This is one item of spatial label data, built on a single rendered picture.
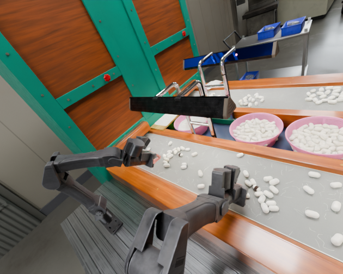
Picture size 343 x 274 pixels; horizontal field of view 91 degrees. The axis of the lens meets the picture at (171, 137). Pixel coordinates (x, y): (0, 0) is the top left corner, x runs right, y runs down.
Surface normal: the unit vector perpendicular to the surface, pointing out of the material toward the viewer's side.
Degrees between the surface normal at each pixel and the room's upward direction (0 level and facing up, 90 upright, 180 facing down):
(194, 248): 0
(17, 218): 90
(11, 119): 90
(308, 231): 0
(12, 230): 90
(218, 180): 49
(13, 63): 90
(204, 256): 0
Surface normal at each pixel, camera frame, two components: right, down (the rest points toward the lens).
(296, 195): -0.35, -0.76
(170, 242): -0.48, -0.53
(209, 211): 0.72, -0.01
